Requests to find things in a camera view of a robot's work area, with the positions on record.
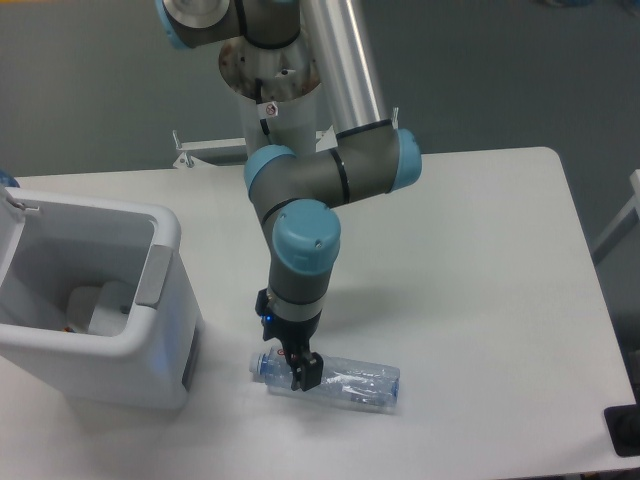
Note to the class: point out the white metal base frame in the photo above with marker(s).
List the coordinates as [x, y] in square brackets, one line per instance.
[232, 151]

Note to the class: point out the black clamp at table edge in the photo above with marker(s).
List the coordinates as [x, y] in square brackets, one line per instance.
[623, 426]

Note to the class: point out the blue object at left edge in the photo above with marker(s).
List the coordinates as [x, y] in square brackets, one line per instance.
[8, 180]

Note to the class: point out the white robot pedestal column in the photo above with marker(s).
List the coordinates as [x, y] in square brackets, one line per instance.
[276, 91]

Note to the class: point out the clear plastic water bottle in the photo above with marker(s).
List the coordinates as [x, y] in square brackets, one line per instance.
[346, 383]

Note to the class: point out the white frame at right edge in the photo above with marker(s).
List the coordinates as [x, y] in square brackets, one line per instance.
[621, 224]

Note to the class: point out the white plastic wrapper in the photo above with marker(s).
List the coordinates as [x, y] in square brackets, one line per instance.
[110, 314]

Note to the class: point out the white trash can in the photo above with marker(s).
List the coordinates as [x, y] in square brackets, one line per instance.
[54, 243]

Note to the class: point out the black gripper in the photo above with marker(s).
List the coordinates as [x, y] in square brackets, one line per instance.
[307, 367]

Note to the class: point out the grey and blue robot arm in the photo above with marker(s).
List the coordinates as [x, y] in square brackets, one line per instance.
[295, 197]

